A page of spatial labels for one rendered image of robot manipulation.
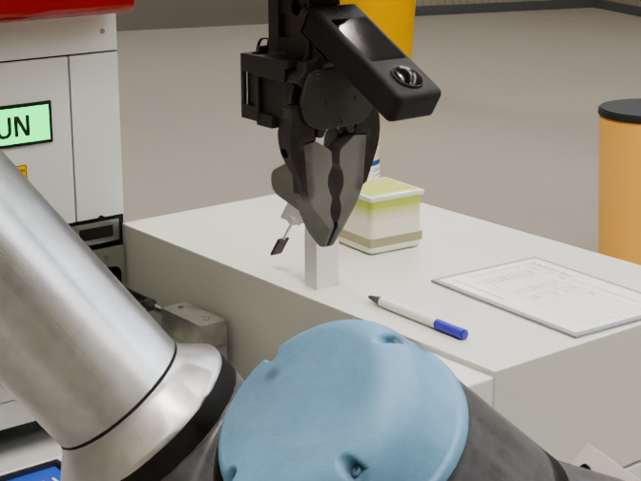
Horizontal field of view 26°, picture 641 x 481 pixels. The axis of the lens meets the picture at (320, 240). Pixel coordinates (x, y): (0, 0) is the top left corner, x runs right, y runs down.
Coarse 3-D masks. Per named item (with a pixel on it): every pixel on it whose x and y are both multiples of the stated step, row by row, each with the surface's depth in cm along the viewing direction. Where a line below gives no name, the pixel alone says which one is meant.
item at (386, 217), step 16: (368, 192) 153; (384, 192) 153; (400, 192) 154; (416, 192) 155; (368, 208) 152; (384, 208) 153; (400, 208) 154; (416, 208) 155; (352, 224) 155; (368, 224) 153; (384, 224) 153; (400, 224) 155; (416, 224) 156; (352, 240) 156; (368, 240) 153; (384, 240) 154; (400, 240) 155; (416, 240) 156
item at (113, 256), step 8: (96, 248) 165; (104, 248) 165; (112, 248) 165; (120, 248) 166; (104, 256) 165; (112, 256) 166; (120, 256) 166; (112, 264) 166; (120, 264) 167; (120, 272) 167; (120, 280) 167
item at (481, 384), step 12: (444, 360) 124; (456, 372) 121; (468, 372) 121; (480, 372) 121; (468, 384) 119; (480, 384) 119; (492, 384) 120; (480, 396) 120; (492, 396) 121; (60, 456) 104; (24, 468) 103
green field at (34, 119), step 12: (24, 108) 155; (36, 108) 156; (48, 108) 157; (0, 120) 154; (12, 120) 155; (24, 120) 156; (36, 120) 157; (48, 120) 158; (0, 132) 154; (12, 132) 155; (24, 132) 156; (36, 132) 157; (48, 132) 158; (0, 144) 154
